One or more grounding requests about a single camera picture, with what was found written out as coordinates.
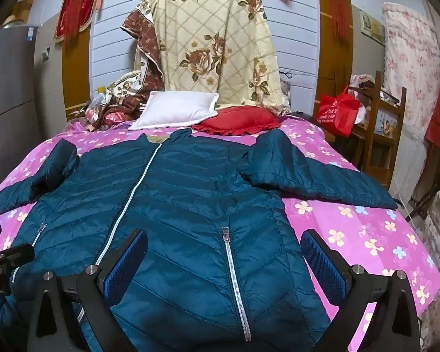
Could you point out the pink floral hanging blanket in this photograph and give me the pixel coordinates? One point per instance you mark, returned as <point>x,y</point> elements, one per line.
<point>410,62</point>

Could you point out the white pillow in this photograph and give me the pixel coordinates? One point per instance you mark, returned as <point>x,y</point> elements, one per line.
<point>172,112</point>

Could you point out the teal puffer jacket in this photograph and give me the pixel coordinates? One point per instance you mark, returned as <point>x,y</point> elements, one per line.
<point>190,198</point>

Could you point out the cream floral quilt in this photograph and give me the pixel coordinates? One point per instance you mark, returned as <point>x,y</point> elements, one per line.
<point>205,33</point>

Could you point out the red tote bag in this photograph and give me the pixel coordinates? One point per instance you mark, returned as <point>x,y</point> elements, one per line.
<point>339,117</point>

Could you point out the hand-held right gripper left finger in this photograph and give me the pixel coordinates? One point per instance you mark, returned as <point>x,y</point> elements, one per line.
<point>129,258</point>

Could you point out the red ruffled pillow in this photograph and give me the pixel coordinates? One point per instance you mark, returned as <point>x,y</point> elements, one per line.
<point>238,119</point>

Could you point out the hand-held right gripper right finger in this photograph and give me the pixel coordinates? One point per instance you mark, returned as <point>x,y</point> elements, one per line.
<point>322,262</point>

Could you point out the small wall picture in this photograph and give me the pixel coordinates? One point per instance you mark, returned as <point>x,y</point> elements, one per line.
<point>372,25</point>

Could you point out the red tasselled wall hanging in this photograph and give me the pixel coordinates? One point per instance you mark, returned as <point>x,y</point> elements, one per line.
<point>75,11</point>

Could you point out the brown floral quilt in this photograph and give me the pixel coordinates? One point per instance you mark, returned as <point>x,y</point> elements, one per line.
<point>139,25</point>

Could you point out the red knot tassel hanging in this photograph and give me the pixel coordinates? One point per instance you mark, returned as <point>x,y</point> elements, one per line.
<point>339,7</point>

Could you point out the pink floral bedsheet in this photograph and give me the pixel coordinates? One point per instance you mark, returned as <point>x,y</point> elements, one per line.
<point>352,227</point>

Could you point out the grey refrigerator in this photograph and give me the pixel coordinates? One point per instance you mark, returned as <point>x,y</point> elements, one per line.
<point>11,99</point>

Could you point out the wooden chair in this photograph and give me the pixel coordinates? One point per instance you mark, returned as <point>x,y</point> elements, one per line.
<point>399,117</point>

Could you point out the clear plastic bag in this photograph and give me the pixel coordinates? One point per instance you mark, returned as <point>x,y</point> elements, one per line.
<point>95,108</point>

